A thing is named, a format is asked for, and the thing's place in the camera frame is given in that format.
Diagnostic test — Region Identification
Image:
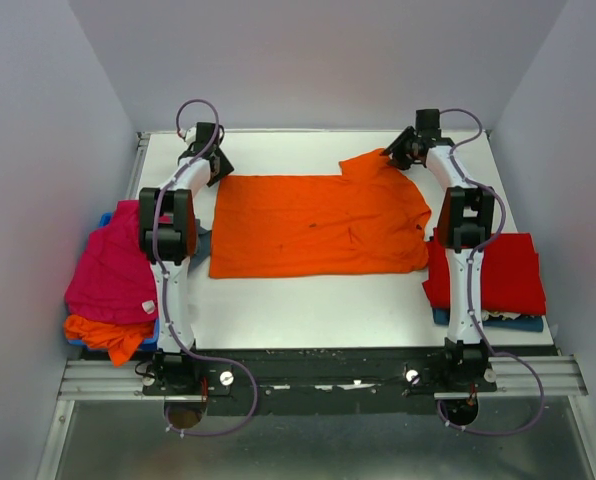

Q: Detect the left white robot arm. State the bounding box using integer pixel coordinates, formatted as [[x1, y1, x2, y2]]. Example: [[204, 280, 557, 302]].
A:
[[138, 122, 234, 354]]

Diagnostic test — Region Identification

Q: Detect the folded blue t shirt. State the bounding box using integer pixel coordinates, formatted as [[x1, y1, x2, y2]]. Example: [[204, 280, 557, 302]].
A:
[[432, 308, 544, 333]]

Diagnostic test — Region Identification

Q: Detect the grey blue t shirt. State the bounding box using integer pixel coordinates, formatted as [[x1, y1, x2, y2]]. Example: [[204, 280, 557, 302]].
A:
[[191, 219, 212, 268]]

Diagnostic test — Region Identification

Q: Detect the blue plastic bin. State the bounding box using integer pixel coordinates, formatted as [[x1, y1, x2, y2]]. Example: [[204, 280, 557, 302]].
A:
[[67, 212, 159, 352]]

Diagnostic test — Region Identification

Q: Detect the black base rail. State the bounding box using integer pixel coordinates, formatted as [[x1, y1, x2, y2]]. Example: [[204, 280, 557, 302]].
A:
[[142, 347, 496, 416]]

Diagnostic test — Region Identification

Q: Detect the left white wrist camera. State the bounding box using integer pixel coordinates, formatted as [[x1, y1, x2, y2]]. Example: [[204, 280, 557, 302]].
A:
[[180, 126, 197, 145]]

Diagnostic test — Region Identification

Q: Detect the orange t shirt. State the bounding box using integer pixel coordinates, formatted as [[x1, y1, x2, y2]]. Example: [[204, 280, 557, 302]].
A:
[[63, 315, 155, 367], [209, 150, 431, 279]]

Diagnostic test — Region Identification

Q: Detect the magenta t shirt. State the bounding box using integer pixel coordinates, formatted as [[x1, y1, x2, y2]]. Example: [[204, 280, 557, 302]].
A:
[[65, 200, 158, 325]]

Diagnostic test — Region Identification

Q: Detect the folded red t shirt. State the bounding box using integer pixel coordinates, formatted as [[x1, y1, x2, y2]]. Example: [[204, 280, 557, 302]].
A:
[[423, 233, 546, 316]]

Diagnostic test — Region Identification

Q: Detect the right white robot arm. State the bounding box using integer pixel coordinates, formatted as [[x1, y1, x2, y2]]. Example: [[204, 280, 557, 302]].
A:
[[381, 109, 499, 353]]

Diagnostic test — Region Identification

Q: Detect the aluminium frame rail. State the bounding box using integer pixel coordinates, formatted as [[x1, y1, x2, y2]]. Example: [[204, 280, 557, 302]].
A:
[[59, 347, 587, 401]]

